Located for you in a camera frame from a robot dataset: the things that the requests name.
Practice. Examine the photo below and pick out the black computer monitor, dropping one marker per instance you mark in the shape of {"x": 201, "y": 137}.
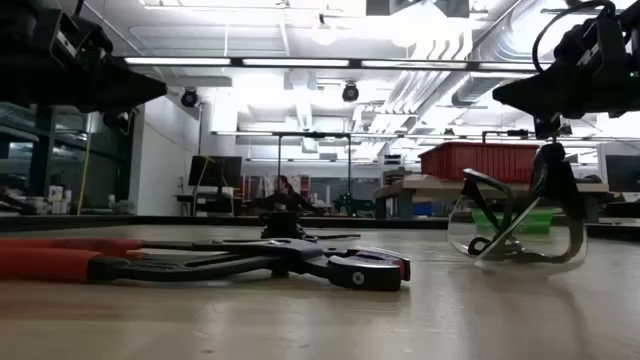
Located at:
{"x": 625, "y": 172}
{"x": 215, "y": 171}

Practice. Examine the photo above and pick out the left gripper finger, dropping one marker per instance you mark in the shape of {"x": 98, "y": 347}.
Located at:
{"x": 135, "y": 90}

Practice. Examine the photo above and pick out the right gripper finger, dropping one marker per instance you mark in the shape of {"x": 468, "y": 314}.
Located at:
{"x": 535, "y": 95}

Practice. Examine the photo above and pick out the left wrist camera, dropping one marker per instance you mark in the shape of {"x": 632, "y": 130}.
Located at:
{"x": 75, "y": 40}

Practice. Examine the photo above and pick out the person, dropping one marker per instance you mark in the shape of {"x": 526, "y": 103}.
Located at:
{"x": 282, "y": 192}

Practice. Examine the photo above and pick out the wooden workbench on casters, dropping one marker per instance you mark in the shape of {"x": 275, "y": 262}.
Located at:
{"x": 430, "y": 185}

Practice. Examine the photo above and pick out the green plastic bin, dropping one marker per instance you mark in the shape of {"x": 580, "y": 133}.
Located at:
{"x": 537, "y": 222}

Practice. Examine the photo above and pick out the clear safety glasses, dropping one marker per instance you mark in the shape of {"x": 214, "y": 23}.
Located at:
{"x": 555, "y": 175}

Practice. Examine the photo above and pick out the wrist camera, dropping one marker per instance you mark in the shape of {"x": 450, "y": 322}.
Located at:
{"x": 610, "y": 45}
{"x": 75, "y": 40}

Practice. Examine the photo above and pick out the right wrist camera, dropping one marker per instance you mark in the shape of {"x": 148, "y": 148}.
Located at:
{"x": 610, "y": 45}

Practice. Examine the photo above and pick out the blue crate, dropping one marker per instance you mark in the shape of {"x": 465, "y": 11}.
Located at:
{"x": 424, "y": 209}

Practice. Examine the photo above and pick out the red storage bin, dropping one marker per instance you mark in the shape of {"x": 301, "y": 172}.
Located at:
{"x": 475, "y": 160}

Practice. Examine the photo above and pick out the black metal gantry frame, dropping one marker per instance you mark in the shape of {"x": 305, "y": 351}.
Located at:
{"x": 310, "y": 134}

